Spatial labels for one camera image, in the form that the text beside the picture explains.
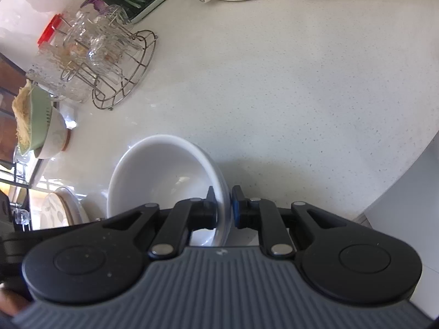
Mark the green plastic colander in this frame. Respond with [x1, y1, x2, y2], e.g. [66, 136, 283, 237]
[12, 78, 54, 157]

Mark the round wire cup rack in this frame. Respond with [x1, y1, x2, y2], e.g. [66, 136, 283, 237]
[60, 28, 159, 111]

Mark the white bowl with red base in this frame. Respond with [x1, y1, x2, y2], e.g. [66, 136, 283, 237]
[35, 104, 73, 160]

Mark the person's left hand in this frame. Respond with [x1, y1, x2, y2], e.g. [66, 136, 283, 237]
[0, 282, 31, 316]

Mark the white leaf-pattern plate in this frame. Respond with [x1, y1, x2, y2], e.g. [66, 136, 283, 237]
[40, 186, 92, 231]

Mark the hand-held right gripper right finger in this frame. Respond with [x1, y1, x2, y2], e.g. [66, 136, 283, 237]
[231, 184, 348, 259]

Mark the white ceramic bowl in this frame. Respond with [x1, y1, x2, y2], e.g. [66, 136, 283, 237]
[107, 134, 233, 248]

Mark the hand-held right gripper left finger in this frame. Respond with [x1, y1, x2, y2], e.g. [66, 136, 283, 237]
[101, 186, 219, 259]

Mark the enoki mushroom bundle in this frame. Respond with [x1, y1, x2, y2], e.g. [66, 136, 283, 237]
[12, 80, 34, 149]

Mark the textured glass jar red lid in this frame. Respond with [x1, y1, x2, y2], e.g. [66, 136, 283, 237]
[25, 13, 94, 104]

